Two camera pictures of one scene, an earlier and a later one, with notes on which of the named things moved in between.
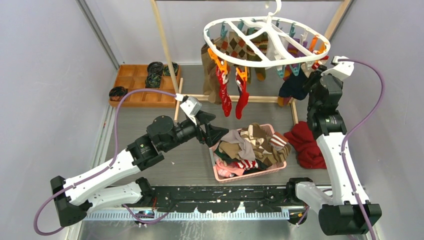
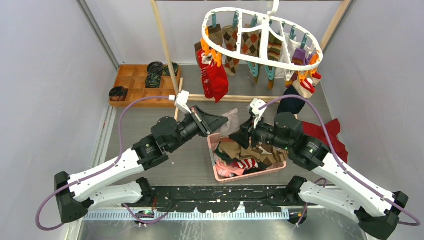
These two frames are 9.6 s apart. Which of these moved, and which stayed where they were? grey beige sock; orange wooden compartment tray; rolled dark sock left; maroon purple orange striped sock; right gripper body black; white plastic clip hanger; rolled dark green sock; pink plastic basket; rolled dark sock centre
Moved: maroon purple orange striped sock; grey beige sock; right gripper body black; white plastic clip hanger
Stayed: orange wooden compartment tray; rolled dark sock centre; rolled dark sock left; pink plastic basket; rolled dark green sock
